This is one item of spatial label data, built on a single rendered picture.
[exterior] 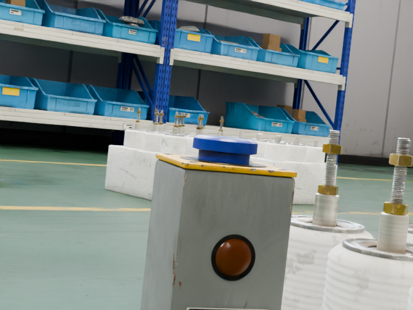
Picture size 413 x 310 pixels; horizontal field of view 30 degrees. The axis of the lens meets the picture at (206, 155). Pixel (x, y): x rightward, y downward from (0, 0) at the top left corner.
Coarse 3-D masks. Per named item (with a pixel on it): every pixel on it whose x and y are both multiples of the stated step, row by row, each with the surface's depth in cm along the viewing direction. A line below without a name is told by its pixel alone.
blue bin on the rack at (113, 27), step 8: (104, 16) 535; (112, 16) 577; (104, 24) 536; (112, 24) 525; (120, 24) 527; (104, 32) 536; (112, 32) 527; (120, 32) 529; (128, 32) 533; (136, 32) 536; (144, 32) 540; (152, 32) 544; (128, 40) 535; (136, 40) 538; (144, 40) 541; (152, 40) 545
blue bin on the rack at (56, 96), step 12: (36, 84) 514; (48, 84) 552; (60, 84) 558; (72, 84) 553; (36, 96) 516; (48, 96) 501; (60, 96) 506; (72, 96) 551; (84, 96) 536; (36, 108) 517; (48, 108) 503; (60, 108) 508; (72, 108) 513; (84, 108) 519
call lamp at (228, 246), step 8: (232, 240) 44; (240, 240) 45; (224, 248) 44; (232, 248) 44; (240, 248) 44; (248, 248) 45; (216, 256) 44; (224, 256) 44; (232, 256) 44; (240, 256) 44; (248, 256) 45; (216, 264) 44; (224, 264) 44; (232, 264) 44; (240, 264) 44; (248, 264) 45; (224, 272) 44; (232, 272) 44; (240, 272) 45
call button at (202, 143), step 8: (200, 136) 47; (208, 136) 46; (216, 136) 47; (200, 144) 46; (208, 144) 46; (216, 144) 46; (224, 144) 46; (232, 144) 46; (240, 144) 46; (248, 144) 46; (256, 144) 47; (200, 152) 47; (208, 152) 46; (216, 152) 46; (224, 152) 46; (232, 152) 46; (240, 152) 46; (248, 152) 46; (256, 152) 47; (208, 160) 46; (216, 160) 46; (224, 160) 46; (232, 160) 46; (240, 160) 46; (248, 160) 47
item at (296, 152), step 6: (294, 138) 336; (288, 144) 335; (294, 144) 333; (288, 150) 333; (294, 150) 332; (300, 150) 332; (306, 150) 335; (288, 156) 333; (294, 156) 332; (300, 156) 332
